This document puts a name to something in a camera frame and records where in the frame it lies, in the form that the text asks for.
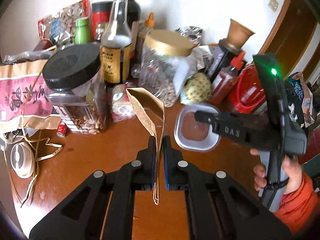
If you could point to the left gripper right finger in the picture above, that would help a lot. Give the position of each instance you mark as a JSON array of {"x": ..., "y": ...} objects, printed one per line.
[{"x": 217, "y": 206}]

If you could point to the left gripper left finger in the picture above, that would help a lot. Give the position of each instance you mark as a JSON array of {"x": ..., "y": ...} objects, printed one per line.
[{"x": 102, "y": 206}]

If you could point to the clear plastic food container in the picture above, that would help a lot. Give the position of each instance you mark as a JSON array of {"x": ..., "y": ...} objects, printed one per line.
[{"x": 193, "y": 135}]

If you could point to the brown paper bag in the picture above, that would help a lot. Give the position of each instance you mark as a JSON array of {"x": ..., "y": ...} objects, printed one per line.
[{"x": 142, "y": 100}]

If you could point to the orange sleeve right forearm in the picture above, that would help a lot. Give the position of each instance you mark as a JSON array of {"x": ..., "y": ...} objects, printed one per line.
[{"x": 297, "y": 209}]

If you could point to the person's right hand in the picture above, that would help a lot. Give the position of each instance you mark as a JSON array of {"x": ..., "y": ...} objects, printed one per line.
[{"x": 263, "y": 175}]

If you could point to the red thermos jug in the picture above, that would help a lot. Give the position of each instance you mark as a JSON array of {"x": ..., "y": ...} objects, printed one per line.
[{"x": 247, "y": 94}]

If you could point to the red sauce squeeze bottle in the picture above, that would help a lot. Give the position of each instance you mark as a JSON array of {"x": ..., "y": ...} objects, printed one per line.
[{"x": 226, "y": 79}]

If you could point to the yellow green custard apple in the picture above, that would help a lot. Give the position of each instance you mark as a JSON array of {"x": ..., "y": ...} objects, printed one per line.
[{"x": 198, "y": 88}]

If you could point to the white round tape dispenser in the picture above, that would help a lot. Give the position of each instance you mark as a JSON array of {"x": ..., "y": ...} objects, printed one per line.
[{"x": 22, "y": 160}]

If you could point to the brown wooden door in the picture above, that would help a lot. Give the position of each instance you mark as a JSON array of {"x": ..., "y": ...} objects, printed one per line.
[{"x": 294, "y": 39}]

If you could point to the red white small can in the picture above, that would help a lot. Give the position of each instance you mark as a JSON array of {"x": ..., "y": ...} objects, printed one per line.
[{"x": 121, "y": 108}]

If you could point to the terracotta clay pot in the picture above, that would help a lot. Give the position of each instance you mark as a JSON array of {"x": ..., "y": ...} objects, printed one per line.
[{"x": 238, "y": 34}]

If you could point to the pink paper gift bag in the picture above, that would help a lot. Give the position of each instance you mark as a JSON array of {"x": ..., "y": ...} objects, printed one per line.
[{"x": 23, "y": 100}]

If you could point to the silver foil packet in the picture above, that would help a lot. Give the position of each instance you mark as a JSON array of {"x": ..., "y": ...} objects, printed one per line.
[{"x": 194, "y": 34}]

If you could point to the black lid nut jar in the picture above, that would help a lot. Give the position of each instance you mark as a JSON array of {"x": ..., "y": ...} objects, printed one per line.
[{"x": 76, "y": 88}]

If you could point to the soy sauce glass bottle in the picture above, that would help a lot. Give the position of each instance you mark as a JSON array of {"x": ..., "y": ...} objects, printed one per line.
[{"x": 115, "y": 45}]

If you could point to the orange cap squeeze bottle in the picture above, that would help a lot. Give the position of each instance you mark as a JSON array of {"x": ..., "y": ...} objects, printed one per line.
[{"x": 149, "y": 24}]

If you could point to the small green bottle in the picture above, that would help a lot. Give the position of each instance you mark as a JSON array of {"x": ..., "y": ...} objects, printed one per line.
[{"x": 83, "y": 33}]

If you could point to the packaged nuts snack bag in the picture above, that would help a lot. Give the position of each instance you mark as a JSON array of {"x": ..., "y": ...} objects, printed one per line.
[{"x": 60, "y": 27}]

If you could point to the red wine bottle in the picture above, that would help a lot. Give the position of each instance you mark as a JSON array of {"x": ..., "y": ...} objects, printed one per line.
[{"x": 133, "y": 18}]

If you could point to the red black canister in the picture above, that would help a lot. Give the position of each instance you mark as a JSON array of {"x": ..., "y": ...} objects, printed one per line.
[{"x": 100, "y": 14}]

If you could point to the wall light switch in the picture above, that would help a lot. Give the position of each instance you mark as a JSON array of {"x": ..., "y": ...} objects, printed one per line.
[{"x": 273, "y": 5}]

